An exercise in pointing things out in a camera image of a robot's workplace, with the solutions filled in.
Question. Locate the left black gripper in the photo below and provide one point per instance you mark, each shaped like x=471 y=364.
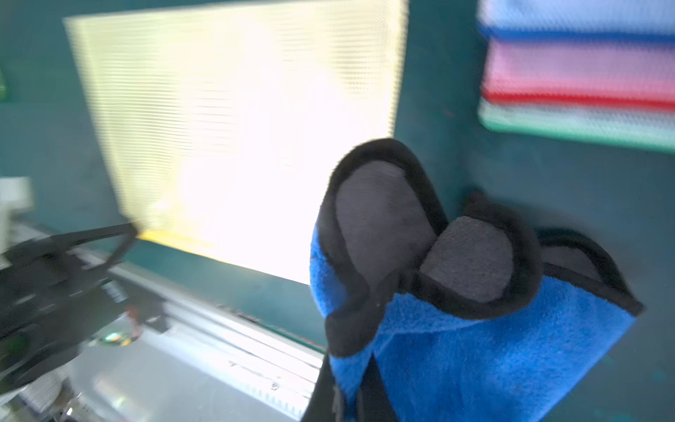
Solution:
x=59 y=293

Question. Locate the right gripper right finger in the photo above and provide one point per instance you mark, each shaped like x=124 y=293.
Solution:
x=372 y=402

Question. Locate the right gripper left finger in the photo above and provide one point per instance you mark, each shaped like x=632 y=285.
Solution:
x=327 y=403

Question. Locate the blue microfibre cloth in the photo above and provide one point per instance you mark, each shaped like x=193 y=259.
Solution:
x=480 y=318

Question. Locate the yellow mesh document bag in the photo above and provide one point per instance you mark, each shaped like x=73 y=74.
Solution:
x=220 y=124

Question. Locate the green mesh document bag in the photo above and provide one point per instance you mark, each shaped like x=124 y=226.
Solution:
x=622 y=128

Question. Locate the pink mesh document bag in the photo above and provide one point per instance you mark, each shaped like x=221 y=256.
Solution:
x=594 y=74

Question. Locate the light blue document bag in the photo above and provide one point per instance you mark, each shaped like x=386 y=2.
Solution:
x=630 y=20

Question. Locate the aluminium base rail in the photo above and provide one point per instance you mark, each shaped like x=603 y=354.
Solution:
x=219 y=343

